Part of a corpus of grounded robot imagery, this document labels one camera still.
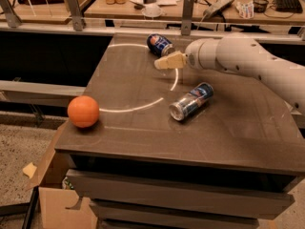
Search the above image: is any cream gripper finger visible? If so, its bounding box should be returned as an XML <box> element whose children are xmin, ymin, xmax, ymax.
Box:
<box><xmin>154</xmin><ymin>52</ymin><xmax>187</xmax><ymax>70</ymax></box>

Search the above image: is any blue pepsi can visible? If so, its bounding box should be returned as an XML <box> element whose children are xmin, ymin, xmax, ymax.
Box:
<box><xmin>147</xmin><ymin>33</ymin><xmax>175</xmax><ymax>57</ymax></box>

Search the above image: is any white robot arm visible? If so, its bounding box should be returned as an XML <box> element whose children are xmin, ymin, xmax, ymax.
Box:
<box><xmin>154</xmin><ymin>33</ymin><xmax>305</xmax><ymax>115</ymax></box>

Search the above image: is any silver blue energy drink can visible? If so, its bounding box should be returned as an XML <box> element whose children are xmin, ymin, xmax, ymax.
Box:
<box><xmin>169</xmin><ymin>82</ymin><xmax>214</xmax><ymax>121</ymax></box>

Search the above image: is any white bowl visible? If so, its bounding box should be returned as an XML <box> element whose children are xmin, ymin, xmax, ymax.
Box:
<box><xmin>142</xmin><ymin>4</ymin><xmax>163</xmax><ymax>18</ymax></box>

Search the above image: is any white power strip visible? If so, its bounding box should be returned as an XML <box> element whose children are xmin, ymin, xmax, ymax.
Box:
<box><xmin>203</xmin><ymin>0</ymin><xmax>234</xmax><ymax>19</ymax></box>

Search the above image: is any small white printed box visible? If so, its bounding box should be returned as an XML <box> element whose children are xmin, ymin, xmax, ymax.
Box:
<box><xmin>235</xmin><ymin>2</ymin><xmax>254</xmax><ymax>19</ymax></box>

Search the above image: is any black mesh cup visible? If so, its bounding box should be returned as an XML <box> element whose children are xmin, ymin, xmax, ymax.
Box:
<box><xmin>253</xmin><ymin>0</ymin><xmax>269</xmax><ymax>13</ymax></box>

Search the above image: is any orange ball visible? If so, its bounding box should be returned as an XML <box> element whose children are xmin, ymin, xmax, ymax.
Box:
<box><xmin>68</xmin><ymin>95</ymin><xmax>99</xmax><ymax>128</ymax></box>

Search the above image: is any grey drawer cabinet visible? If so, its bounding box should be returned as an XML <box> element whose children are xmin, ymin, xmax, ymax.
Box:
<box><xmin>56</xmin><ymin>34</ymin><xmax>305</xmax><ymax>229</ymax></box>

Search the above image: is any black keyboard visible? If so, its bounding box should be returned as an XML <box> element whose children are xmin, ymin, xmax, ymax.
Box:
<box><xmin>274</xmin><ymin>0</ymin><xmax>303</xmax><ymax>13</ymax></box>

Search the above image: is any brown cardboard box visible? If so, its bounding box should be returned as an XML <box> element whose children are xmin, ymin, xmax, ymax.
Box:
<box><xmin>27</xmin><ymin>122</ymin><xmax>97</xmax><ymax>229</ymax></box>

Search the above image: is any metal bracket right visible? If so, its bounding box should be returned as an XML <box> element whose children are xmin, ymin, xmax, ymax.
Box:
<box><xmin>181</xmin><ymin>0</ymin><xmax>194</xmax><ymax>35</ymax></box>

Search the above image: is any metal bracket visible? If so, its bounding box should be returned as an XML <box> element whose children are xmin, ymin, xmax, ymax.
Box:
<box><xmin>67</xmin><ymin>0</ymin><xmax>85</xmax><ymax>31</ymax></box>
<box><xmin>181</xmin><ymin>0</ymin><xmax>194</xmax><ymax>35</ymax></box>
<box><xmin>0</xmin><ymin>0</ymin><xmax>21</xmax><ymax>28</ymax></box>

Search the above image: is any metal bracket middle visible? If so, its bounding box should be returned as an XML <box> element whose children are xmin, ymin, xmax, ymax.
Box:
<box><xmin>67</xmin><ymin>0</ymin><xmax>85</xmax><ymax>31</ymax></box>

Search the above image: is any metal bracket left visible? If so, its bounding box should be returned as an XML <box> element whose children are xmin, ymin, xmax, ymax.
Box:
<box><xmin>0</xmin><ymin>0</ymin><xmax>21</xmax><ymax>28</ymax></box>

